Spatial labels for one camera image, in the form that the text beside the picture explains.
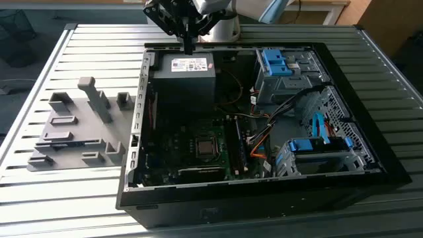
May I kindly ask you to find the blue carrier with black disk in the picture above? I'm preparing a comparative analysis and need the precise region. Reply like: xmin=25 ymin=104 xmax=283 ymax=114
xmin=286 ymin=136 xmax=354 ymax=156

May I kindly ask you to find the CPU socket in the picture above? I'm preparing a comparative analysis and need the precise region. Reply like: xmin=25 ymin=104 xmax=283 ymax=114
xmin=194 ymin=135 xmax=219 ymax=160

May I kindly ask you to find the black open PC case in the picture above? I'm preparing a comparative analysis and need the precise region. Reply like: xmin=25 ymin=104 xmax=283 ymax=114
xmin=115 ymin=42 xmax=412 ymax=229

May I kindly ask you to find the green motherboard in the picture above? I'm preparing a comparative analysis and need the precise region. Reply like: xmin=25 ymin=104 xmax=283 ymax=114
xmin=142 ymin=114 xmax=266 ymax=185

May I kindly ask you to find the orange wire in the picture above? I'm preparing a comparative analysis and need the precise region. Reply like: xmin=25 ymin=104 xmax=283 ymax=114
xmin=250 ymin=138 xmax=270 ymax=160

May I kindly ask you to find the blue flat data cable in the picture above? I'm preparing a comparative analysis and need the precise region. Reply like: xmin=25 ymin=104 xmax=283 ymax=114
xmin=311 ymin=112 xmax=332 ymax=145

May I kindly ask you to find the black wire waste basket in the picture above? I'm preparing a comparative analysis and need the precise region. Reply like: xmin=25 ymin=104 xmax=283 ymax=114
xmin=0 ymin=9 xmax=37 ymax=68

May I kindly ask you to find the gray parts rack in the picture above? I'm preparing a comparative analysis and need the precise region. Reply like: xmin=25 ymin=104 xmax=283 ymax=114
xmin=25 ymin=76 xmax=136 ymax=172

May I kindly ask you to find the pale chair base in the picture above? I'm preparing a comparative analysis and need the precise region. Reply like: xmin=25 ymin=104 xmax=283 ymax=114
xmin=0 ymin=78 xmax=36 ymax=96

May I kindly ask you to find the brown wooden cabinet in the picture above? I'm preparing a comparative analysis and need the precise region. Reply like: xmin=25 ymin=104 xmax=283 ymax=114
xmin=335 ymin=0 xmax=423 ymax=59

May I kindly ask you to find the metal drive cage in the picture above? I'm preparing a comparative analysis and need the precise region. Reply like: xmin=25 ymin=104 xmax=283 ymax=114
xmin=254 ymin=48 xmax=332 ymax=105

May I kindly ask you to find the red black twisted wire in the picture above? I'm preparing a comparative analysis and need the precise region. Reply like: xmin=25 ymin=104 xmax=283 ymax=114
xmin=148 ymin=97 xmax=156 ymax=130

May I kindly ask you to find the gray power supply unit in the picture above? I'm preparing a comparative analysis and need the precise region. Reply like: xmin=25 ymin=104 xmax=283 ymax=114
xmin=152 ymin=53 xmax=218 ymax=110

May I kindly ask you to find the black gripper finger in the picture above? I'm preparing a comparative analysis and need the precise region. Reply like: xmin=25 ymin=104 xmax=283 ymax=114
xmin=142 ymin=0 xmax=190 ymax=54
xmin=188 ymin=13 xmax=220 ymax=56

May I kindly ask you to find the black graphics card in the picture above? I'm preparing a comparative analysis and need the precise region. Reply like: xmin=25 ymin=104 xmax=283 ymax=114
xmin=178 ymin=167 xmax=227 ymax=183

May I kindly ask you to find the red flat cable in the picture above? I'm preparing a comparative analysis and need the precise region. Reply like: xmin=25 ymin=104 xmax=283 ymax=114
xmin=324 ymin=120 xmax=336 ymax=138

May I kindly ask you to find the metal disk bay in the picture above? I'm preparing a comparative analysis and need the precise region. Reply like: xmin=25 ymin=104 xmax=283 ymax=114
xmin=274 ymin=146 xmax=364 ymax=177

